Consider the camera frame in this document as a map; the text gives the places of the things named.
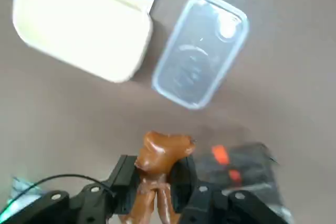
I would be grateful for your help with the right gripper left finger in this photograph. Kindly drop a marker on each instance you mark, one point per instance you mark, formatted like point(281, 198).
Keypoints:
point(123, 174)

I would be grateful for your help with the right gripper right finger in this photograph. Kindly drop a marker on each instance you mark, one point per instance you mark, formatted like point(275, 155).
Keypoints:
point(187, 176)

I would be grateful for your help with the brown toy chicken drumstick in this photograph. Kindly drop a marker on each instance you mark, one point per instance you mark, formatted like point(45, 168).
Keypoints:
point(162, 150)

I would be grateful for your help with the clear plastic lid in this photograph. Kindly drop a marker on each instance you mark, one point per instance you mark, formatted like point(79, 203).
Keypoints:
point(199, 58)

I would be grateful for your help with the cream rectangular container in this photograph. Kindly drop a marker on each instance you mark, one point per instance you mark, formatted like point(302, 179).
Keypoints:
point(78, 32)

